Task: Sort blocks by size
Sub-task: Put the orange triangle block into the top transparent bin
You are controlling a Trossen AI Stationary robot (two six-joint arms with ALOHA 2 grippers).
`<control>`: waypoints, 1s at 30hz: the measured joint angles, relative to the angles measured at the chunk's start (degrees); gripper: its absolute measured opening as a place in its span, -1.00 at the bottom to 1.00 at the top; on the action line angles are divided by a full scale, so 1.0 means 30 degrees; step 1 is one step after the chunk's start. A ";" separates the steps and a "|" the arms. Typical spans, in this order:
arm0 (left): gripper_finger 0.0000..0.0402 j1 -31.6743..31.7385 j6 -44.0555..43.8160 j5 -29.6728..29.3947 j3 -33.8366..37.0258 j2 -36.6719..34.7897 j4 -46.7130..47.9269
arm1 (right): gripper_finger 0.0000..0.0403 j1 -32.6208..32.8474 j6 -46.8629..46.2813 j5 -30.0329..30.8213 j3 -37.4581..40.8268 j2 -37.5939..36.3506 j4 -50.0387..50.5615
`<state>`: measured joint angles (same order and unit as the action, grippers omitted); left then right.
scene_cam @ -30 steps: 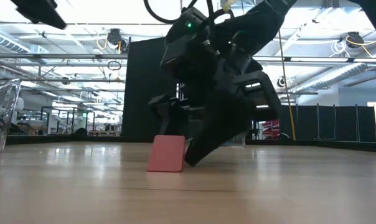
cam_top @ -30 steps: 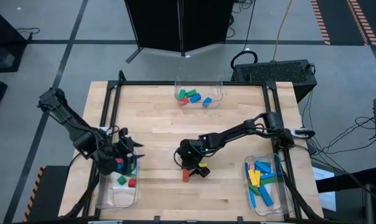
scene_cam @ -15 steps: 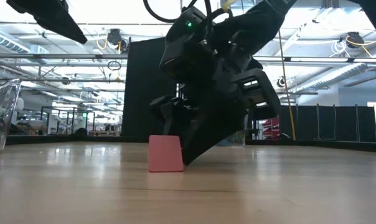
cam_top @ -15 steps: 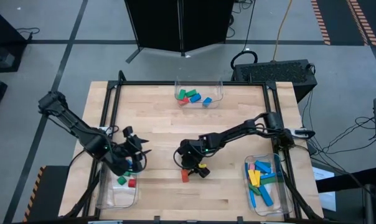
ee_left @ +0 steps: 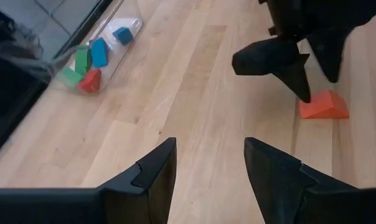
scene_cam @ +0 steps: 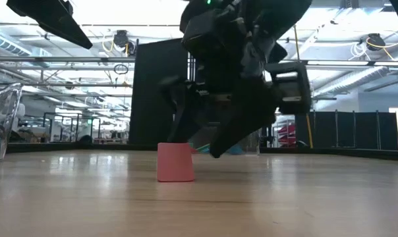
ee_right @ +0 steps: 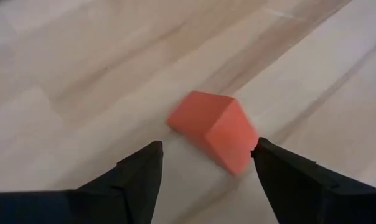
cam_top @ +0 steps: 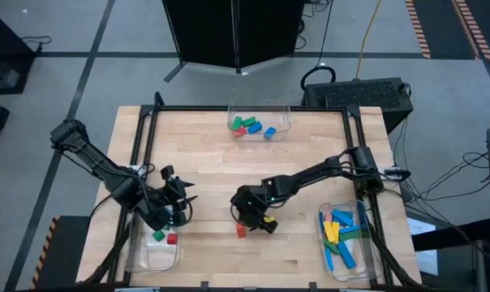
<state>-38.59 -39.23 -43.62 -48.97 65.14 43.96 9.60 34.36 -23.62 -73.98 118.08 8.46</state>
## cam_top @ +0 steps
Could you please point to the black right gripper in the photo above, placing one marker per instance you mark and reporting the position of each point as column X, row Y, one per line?
column 249, row 204

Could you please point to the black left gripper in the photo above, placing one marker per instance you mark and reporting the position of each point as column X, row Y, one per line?
column 164, row 203

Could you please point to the red half-cylinder block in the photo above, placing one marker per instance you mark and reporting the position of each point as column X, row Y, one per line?
column 172, row 239

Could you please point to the green half-cylinder block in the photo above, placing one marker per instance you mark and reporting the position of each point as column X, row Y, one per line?
column 159, row 235

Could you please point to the blue long block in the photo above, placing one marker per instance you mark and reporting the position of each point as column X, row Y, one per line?
column 349, row 229
column 342, row 217
column 321, row 222
column 346, row 255
column 329, row 259

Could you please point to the pink long block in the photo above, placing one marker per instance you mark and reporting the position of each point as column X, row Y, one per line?
column 328, row 217

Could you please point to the yellow long block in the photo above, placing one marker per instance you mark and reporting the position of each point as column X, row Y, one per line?
column 329, row 232

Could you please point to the pink cube block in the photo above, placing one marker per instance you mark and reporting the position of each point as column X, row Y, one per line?
column 239, row 131

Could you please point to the green long block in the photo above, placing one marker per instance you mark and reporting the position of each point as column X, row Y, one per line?
column 350, row 234
column 332, row 247

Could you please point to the blue half-cylinder block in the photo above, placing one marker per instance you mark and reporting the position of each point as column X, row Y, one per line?
column 254, row 127
column 270, row 132

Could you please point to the teal long block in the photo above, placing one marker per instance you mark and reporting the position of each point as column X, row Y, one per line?
column 348, row 213

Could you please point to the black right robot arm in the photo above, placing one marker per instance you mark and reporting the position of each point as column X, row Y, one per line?
column 318, row 172

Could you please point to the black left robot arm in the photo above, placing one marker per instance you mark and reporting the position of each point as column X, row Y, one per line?
column 91, row 166

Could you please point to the orange triangular prism block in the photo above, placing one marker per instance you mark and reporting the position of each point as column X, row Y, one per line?
column 240, row 232

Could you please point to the clear plastic bin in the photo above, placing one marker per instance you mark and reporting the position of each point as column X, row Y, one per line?
column 151, row 255
column 366, row 259
column 281, row 117

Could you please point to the black mat yellow hazard stripes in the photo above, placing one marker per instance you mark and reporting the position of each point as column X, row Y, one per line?
column 66, row 251

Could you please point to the black folding partition panel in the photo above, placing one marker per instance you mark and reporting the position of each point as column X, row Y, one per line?
column 204, row 32

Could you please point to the black perforated computer box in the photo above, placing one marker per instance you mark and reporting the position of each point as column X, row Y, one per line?
column 358, row 95

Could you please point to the white paper sheet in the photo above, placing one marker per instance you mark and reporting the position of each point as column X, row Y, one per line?
column 421, row 231

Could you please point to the black mat orange hazard stripes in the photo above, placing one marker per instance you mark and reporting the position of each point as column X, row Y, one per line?
column 439, row 24

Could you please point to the black table frame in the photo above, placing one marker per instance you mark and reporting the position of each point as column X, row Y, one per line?
column 180, row 108

